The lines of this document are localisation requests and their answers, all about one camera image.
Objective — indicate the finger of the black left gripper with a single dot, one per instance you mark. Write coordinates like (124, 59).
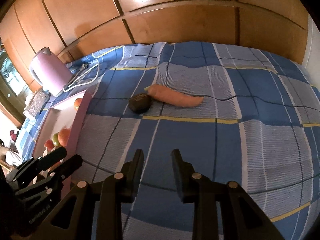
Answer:
(54, 180)
(24, 174)

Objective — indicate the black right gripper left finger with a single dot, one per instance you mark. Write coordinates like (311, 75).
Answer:
(94, 209)

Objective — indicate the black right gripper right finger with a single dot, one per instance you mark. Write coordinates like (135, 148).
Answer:
(221, 211)

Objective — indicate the small red tomato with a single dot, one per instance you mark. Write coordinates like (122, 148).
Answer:
(49, 145)

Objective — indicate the green apple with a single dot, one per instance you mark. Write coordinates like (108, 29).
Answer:
(55, 139)

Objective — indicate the large orange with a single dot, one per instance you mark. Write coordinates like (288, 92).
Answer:
(64, 136)

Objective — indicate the small tangerine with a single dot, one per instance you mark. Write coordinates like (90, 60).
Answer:
(77, 103)

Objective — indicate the dark brown mangosteen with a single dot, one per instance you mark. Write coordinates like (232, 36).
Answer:
(140, 103)

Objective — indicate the orange carrot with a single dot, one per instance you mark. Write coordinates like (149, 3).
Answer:
(172, 97)

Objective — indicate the red object on floor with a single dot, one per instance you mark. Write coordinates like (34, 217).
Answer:
(14, 134)

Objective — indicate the pink white shallow tray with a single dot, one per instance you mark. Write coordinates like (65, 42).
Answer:
(67, 114)

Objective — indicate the silver ornate tissue box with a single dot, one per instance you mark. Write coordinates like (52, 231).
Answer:
(36, 104)

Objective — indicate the blue plaid tablecloth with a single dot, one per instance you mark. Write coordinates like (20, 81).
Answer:
(258, 125)

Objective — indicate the pink electric kettle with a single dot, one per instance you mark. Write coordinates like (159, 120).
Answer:
(49, 71)

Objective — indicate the wooden wall cabinet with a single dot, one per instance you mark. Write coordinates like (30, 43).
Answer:
(75, 28)

